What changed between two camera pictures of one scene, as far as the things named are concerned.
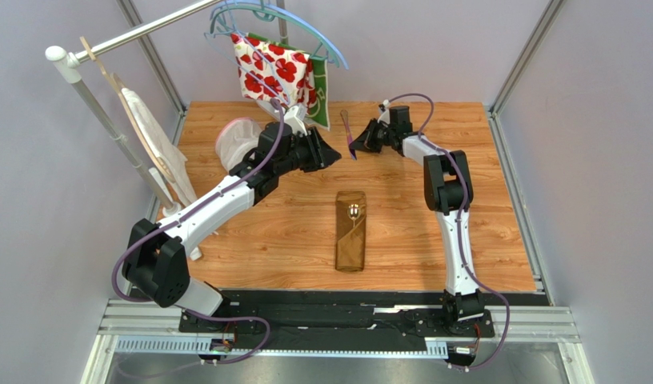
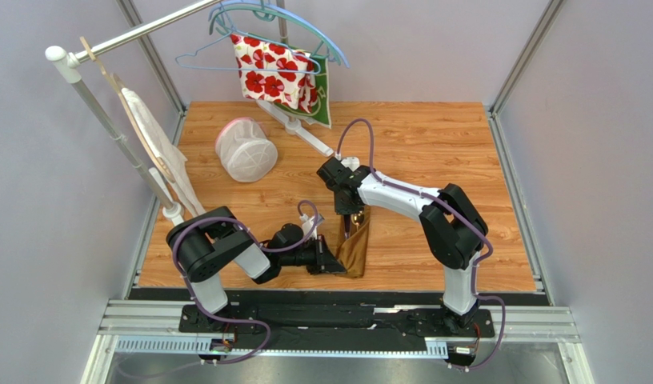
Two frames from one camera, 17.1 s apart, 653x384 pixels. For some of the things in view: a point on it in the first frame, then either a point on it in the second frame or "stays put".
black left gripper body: (303, 156) to (311, 254)
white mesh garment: (164, 146) stays put
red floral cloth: (270, 71) stays put
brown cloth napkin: (350, 237) stays put
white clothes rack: (66, 62) stays put
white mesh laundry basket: (235, 138) stays put
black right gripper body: (375, 135) to (346, 202)
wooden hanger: (118, 86) stays put
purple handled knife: (344, 115) to (346, 226)
